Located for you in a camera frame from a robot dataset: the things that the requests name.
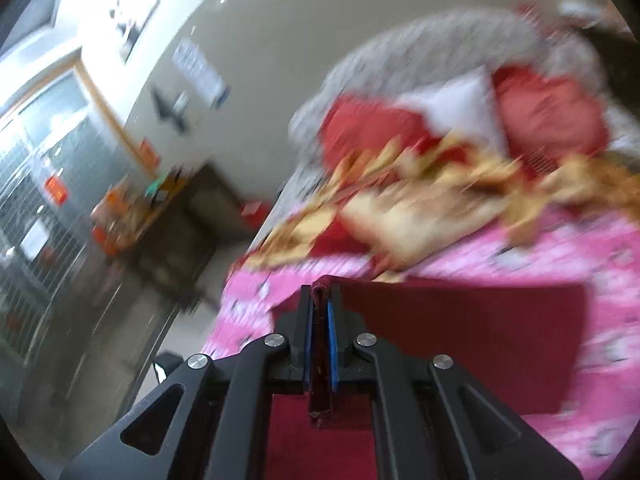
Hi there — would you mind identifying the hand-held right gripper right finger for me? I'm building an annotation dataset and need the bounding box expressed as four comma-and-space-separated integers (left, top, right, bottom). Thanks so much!
327, 287, 584, 480

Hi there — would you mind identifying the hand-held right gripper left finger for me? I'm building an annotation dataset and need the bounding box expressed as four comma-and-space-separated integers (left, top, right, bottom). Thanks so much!
59, 285, 314, 480

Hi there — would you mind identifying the dark red garment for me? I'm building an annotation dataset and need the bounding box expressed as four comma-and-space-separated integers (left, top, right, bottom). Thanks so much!
265, 275, 589, 480

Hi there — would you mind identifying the red yellow floral quilt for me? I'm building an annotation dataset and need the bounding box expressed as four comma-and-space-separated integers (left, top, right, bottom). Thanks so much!
245, 130, 640, 281

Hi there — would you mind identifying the dark wooden cabinet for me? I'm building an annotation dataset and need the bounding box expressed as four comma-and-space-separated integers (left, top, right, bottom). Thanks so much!
95, 160, 271, 311

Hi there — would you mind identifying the red pillow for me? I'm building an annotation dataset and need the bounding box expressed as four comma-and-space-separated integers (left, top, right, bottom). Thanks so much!
320, 95, 441, 171
492, 65, 609, 161

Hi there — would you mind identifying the pink penguin bedsheet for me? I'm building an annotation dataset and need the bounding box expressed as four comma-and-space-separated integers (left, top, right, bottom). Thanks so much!
200, 207, 640, 480

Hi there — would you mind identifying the white pillow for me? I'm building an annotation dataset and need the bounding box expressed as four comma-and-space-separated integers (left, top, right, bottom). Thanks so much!
395, 65, 511, 156

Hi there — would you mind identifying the glass door with metal grille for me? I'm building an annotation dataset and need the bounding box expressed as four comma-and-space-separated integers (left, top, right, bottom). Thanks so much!
0, 67, 146, 361

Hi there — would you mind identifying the black bird wall decoration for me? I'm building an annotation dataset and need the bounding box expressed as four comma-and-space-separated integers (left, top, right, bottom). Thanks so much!
150, 87, 193, 134

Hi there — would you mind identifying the white wall poster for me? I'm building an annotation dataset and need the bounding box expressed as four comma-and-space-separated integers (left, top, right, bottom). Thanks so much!
172, 37, 231, 109

